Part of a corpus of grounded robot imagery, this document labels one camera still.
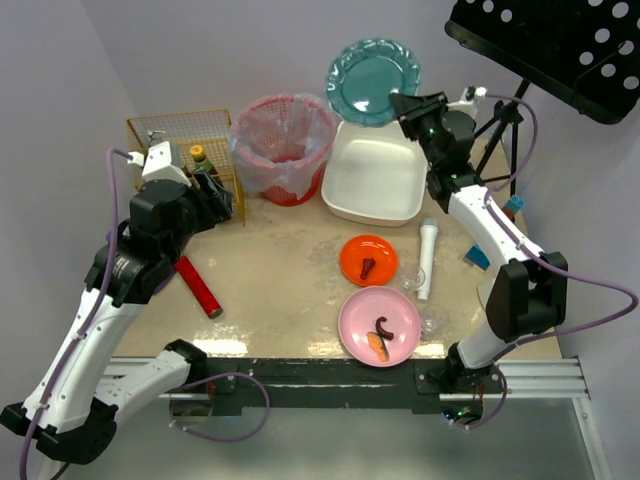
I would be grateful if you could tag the red glitter microphone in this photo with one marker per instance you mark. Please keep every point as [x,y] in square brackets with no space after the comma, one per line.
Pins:
[198,287]

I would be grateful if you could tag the dark red meat piece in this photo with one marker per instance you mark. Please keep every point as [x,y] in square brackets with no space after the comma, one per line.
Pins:
[368,265]

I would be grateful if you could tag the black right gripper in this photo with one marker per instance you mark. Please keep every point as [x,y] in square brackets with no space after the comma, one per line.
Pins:
[417,118]

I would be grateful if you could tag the clear plastic bin liner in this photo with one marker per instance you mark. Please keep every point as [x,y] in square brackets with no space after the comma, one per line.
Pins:
[270,150]

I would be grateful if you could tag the white rectangular basin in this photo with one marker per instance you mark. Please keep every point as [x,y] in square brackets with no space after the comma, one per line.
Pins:
[375,175]

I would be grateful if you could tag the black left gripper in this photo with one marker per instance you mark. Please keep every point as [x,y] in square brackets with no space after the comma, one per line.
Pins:
[208,195]

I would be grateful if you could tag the red mesh waste basket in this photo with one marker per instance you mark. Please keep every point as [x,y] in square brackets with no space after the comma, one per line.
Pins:
[285,145]

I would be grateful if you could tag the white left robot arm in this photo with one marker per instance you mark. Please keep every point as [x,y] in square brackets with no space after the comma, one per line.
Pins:
[69,417]

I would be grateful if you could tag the white microphone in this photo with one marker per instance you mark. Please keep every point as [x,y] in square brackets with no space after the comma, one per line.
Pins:
[428,233]

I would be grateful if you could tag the teal ornate plate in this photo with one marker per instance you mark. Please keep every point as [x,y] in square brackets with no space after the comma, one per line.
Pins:
[362,78]

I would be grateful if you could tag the pink plate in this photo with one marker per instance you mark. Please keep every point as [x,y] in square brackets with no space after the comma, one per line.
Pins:
[386,312]

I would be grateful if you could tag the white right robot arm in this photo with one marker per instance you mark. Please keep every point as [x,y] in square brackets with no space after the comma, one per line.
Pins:
[528,296]

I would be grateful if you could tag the orange plate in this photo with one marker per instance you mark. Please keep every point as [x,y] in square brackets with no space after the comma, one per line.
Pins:
[364,246]

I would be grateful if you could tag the black music stand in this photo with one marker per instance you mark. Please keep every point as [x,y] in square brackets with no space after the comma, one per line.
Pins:
[581,52]

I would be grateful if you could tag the gold wire rack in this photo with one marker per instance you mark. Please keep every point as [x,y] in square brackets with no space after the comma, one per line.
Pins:
[208,129]

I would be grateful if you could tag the clear glass bowl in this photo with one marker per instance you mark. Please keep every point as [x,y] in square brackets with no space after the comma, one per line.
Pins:
[434,317]

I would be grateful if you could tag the green yellow-capped sauce bottle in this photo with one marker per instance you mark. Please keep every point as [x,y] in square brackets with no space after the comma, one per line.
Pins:
[201,160]

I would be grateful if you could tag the clear glass cup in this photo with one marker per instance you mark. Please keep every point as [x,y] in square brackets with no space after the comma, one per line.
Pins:
[412,278]

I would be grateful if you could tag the salmon slice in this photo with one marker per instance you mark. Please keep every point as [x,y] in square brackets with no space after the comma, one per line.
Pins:
[377,344]

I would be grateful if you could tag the toy block stack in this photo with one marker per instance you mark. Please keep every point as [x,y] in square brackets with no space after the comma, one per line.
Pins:
[475,256]

